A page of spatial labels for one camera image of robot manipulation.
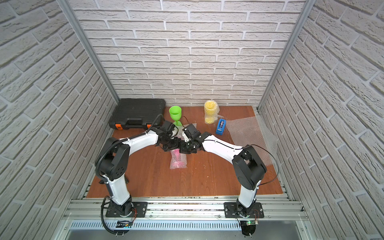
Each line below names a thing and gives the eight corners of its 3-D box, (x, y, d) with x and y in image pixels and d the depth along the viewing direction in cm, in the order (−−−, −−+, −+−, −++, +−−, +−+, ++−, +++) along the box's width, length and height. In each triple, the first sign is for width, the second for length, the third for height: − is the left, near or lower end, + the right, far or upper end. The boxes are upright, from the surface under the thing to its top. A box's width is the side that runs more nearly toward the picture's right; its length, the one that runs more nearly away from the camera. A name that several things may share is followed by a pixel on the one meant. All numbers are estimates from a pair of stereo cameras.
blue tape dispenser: (215, 134, 105) (216, 130, 101) (217, 122, 112) (218, 118, 109) (223, 136, 104) (225, 132, 101) (225, 123, 112) (226, 119, 108)
